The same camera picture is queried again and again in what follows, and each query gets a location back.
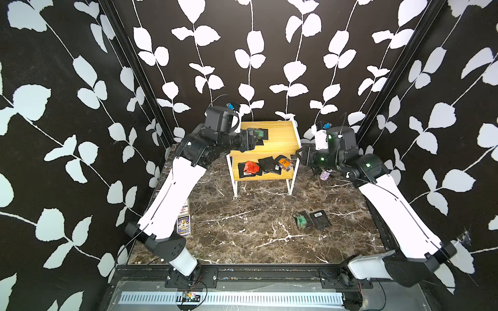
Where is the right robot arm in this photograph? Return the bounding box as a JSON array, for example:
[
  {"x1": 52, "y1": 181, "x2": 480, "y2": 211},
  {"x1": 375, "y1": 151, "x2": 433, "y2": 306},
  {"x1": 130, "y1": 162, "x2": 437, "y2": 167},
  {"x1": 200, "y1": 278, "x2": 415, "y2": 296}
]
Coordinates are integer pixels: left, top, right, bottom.
[{"x1": 296, "y1": 122, "x2": 457, "y2": 287}]

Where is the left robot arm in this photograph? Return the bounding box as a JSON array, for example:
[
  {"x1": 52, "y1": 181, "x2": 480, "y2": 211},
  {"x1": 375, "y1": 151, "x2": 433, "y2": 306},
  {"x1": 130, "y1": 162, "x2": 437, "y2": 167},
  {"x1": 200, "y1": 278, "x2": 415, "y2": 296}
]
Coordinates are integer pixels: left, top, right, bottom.
[{"x1": 125, "y1": 102, "x2": 256, "y2": 278}]

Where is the black barcode tea bag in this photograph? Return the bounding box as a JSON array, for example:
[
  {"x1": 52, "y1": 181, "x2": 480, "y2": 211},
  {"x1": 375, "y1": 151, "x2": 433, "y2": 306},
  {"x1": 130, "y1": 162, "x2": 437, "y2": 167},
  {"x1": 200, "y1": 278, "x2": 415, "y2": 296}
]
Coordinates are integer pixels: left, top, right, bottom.
[{"x1": 310, "y1": 210, "x2": 331, "y2": 230}]

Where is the black tea bag lower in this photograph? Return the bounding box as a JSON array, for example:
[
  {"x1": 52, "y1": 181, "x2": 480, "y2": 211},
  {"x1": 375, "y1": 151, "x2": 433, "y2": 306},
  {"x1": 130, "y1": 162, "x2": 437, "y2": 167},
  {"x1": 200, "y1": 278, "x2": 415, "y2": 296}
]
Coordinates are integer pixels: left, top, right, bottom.
[{"x1": 258, "y1": 156, "x2": 281, "y2": 175}]

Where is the orange label tea bag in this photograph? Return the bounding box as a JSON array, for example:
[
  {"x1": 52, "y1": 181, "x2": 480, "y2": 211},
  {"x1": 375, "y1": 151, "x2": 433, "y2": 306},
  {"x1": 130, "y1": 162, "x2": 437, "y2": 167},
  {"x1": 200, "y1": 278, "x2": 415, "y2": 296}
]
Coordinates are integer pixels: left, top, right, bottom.
[{"x1": 275, "y1": 155, "x2": 294, "y2": 172}]

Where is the red tea bag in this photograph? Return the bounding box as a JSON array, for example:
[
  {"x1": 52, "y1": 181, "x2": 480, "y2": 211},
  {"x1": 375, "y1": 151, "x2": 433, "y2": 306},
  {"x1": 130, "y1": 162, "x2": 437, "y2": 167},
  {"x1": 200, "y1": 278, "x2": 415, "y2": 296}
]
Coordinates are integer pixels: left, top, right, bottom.
[{"x1": 243, "y1": 161, "x2": 260, "y2": 175}]

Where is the wooden two-tier metal shelf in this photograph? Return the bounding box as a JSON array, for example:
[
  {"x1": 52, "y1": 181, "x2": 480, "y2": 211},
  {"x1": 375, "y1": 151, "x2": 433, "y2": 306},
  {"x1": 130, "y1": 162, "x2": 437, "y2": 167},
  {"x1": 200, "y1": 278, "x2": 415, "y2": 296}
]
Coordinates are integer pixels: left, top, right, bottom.
[{"x1": 226, "y1": 121, "x2": 301, "y2": 198}]

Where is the white slotted cable duct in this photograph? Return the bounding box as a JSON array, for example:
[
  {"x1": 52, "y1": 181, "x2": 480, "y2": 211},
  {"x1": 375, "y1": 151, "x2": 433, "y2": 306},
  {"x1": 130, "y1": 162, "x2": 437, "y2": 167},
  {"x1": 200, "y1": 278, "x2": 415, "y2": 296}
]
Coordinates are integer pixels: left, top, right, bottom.
[{"x1": 118, "y1": 292, "x2": 344, "y2": 308}]

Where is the small green tea bag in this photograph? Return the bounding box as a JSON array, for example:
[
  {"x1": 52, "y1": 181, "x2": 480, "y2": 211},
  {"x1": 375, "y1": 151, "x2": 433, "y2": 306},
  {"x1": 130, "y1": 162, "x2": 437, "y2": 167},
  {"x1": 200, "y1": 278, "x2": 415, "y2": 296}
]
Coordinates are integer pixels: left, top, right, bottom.
[{"x1": 293, "y1": 211, "x2": 314, "y2": 230}]

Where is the green label tea bag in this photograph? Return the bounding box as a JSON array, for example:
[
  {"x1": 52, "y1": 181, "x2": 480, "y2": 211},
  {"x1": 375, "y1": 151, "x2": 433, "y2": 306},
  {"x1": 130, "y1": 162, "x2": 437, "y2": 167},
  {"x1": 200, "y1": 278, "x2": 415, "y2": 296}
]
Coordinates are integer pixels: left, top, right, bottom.
[{"x1": 253, "y1": 128, "x2": 269, "y2": 146}]

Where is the small green circuit board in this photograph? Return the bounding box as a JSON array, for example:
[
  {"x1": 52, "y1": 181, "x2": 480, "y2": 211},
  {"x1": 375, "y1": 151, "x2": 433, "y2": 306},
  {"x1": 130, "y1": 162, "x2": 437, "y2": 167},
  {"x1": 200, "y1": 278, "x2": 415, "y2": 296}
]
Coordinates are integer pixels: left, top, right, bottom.
[{"x1": 182, "y1": 292, "x2": 201, "y2": 303}]

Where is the purple glitter microphone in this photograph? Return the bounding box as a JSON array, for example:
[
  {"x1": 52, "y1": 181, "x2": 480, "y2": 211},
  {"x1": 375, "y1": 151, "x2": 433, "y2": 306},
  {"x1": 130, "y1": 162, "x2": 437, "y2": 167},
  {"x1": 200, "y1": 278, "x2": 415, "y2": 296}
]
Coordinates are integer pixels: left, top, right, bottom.
[{"x1": 320, "y1": 171, "x2": 331, "y2": 181}]

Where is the colourful card on floor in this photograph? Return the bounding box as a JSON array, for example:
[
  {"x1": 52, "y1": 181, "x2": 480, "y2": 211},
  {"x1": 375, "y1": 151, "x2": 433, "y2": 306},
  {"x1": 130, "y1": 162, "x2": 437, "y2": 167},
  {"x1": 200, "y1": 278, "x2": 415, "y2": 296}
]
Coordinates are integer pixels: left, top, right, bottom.
[{"x1": 176, "y1": 200, "x2": 191, "y2": 237}]

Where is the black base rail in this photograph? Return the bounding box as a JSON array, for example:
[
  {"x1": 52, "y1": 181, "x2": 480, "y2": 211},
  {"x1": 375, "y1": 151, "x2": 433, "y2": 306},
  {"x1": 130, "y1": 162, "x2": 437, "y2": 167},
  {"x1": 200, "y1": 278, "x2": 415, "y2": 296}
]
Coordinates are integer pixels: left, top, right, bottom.
[{"x1": 110, "y1": 264, "x2": 394, "y2": 292}]

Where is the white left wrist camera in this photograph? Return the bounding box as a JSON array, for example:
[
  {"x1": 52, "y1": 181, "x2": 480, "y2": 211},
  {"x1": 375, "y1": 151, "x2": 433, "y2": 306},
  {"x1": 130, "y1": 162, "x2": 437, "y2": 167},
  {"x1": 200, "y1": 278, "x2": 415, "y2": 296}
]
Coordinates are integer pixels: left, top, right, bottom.
[{"x1": 226, "y1": 101, "x2": 242, "y2": 133}]

